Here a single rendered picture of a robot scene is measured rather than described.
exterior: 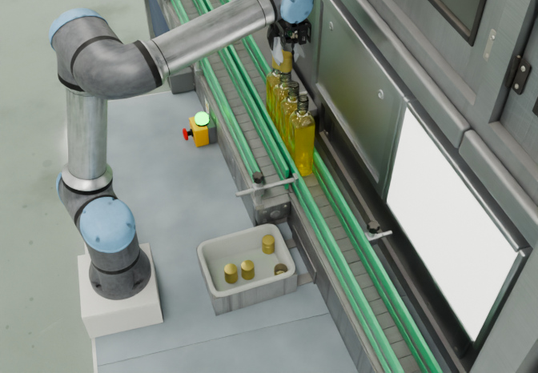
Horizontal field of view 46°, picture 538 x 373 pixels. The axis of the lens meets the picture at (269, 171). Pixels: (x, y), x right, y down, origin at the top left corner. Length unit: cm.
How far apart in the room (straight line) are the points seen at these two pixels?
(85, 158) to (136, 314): 41
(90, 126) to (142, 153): 66
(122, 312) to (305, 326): 45
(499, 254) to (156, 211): 103
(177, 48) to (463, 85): 54
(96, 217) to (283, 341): 55
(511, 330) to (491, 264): 71
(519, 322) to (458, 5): 80
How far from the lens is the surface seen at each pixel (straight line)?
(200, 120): 200
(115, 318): 164
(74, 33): 130
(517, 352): 56
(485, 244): 125
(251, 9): 129
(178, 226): 185
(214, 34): 126
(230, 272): 167
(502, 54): 112
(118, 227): 146
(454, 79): 127
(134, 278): 160
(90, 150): 146
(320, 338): 165
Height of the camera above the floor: 220
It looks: 47 degrees down
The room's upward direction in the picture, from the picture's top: straight up
